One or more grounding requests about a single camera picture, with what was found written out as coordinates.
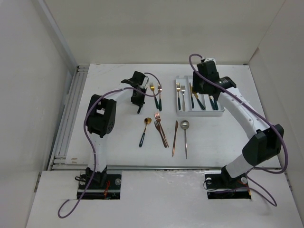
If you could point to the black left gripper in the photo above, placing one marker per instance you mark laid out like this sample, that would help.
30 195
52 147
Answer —
139 102

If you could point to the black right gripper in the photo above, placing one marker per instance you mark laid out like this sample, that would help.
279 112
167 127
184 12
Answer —
195 86

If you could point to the gold spoon green handle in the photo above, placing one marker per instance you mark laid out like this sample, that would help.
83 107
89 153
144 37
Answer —
216 105
147 121
212 103

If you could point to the silver fork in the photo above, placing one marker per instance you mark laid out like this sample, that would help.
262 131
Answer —
183 90

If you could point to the gold fork green handle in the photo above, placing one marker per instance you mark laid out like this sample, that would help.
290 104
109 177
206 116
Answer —
152 88
160 100
178 89

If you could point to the rose gold knife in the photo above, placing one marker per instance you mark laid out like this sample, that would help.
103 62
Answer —
175 135

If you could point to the silver slotted spoon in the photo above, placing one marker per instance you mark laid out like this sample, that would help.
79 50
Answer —
185 125

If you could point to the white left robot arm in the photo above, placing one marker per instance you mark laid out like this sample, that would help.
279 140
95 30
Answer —
100 120

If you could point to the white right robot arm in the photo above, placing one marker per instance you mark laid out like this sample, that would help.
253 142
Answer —
265 139

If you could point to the rose gold fork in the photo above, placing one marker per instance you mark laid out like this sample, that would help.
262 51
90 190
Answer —
158 119
159 130

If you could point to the white three-compartment cutlery tray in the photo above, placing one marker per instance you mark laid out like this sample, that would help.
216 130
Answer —
197 112

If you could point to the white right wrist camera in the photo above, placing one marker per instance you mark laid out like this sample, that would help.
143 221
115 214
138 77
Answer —
206 59

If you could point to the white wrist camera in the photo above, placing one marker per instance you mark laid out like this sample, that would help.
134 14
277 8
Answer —
206 59
145 82

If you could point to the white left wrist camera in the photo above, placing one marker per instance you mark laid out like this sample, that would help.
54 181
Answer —
145 82

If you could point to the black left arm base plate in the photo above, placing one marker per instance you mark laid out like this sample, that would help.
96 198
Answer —
104 186

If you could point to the aluminium rail frame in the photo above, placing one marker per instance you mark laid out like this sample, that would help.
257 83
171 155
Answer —
58 154

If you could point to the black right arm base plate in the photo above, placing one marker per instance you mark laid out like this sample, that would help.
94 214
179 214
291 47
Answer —
218 188

